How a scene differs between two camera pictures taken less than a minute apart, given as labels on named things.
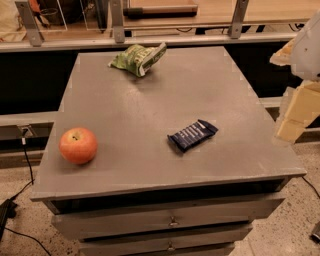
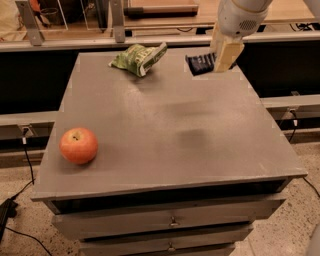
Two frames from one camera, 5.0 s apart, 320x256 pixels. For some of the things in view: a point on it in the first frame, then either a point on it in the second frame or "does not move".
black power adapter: x=7 y=210 does not move
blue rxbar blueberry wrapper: x=192 y=135 -> x=201 y=64
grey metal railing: x=139 y=38 does not move
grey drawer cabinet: x=138 y=196 does not move
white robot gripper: x=308 y=50 -> x=237 y=22
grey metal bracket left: x=30 y=22 does not move
